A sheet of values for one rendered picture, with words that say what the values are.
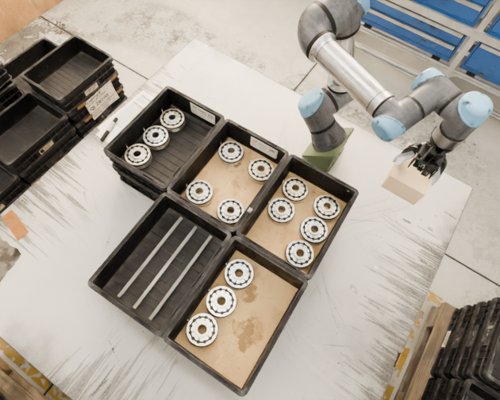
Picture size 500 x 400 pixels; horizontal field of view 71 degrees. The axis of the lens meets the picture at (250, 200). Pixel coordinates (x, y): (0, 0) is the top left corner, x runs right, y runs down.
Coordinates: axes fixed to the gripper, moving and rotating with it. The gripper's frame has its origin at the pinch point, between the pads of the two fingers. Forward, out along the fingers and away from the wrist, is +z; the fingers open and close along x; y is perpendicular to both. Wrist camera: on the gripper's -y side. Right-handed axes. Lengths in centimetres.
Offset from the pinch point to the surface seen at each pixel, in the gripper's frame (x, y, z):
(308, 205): -23.9, 17.8, 26.7
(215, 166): -64, 25, 27
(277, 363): -3, 71, 39
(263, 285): -22, 54, 26
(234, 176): -55, 24, 27
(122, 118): -120, 23, 39
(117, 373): -47, 105, 39
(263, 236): -31, 39, 27
